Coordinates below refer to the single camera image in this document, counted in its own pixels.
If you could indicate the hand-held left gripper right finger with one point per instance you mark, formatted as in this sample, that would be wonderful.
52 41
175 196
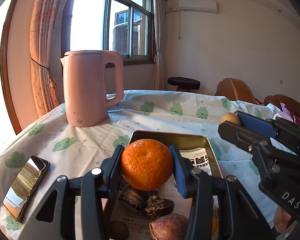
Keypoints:
180 175

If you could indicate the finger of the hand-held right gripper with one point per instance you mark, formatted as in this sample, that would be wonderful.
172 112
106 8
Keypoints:
255 125
240 137

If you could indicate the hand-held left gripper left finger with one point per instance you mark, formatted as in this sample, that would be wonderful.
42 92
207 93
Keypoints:
116 170

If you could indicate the small yellow round fruit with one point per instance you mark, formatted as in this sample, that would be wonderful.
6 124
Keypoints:
228 118

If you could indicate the rough-skinned mandarin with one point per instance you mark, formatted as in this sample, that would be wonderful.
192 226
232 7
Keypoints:
147 165

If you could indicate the striped dark stuffed date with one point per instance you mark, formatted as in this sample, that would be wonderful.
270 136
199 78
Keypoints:
132 198

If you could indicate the pink metal tin box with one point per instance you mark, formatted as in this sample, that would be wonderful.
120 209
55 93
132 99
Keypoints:
190 140

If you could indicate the glossy dark stuffed date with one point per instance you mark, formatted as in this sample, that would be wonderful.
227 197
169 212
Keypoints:
160 206

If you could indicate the purple passion fruit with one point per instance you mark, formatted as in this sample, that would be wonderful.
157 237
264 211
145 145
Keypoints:
170 227

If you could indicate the brown cut kiwi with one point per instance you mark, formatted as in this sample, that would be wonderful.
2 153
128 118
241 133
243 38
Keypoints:
118 230

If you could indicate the smooth orange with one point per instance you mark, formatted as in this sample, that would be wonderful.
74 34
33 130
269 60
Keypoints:
214 225

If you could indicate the person's right hand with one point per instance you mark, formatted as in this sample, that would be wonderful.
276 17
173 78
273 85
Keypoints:
282 221

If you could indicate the brown leather sofa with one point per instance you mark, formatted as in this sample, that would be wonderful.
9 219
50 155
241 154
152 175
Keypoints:
290 102

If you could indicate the brown leather armchair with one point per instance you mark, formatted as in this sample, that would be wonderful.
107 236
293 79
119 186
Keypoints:
233 88

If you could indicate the white tablecloth green print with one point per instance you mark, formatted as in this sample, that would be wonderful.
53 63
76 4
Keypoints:
165 120

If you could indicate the black round stool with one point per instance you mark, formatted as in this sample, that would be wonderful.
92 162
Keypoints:
183 83

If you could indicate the pink electric kettle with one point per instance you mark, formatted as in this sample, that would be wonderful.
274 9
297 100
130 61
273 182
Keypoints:
85 92

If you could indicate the black smartphone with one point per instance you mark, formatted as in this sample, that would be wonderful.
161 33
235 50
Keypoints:
25 187

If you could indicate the beige patterned curtain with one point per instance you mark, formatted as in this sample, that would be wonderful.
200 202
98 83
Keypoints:
158 42
42 42

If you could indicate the white air conditioner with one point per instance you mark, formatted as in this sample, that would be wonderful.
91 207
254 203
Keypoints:
197 5

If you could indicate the sliding glass window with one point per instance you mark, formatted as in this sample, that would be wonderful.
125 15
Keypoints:
87 22

